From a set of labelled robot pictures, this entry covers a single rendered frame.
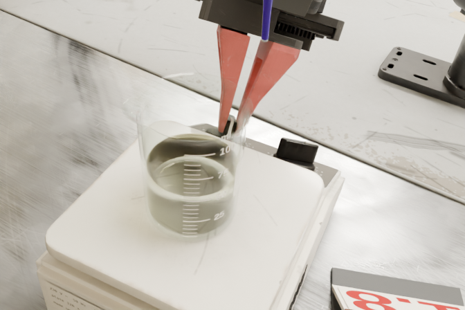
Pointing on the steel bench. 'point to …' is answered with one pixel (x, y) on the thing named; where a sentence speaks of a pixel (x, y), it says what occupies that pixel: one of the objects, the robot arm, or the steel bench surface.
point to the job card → (390, 288)
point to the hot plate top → (171, 279)
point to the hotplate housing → (60, 299)
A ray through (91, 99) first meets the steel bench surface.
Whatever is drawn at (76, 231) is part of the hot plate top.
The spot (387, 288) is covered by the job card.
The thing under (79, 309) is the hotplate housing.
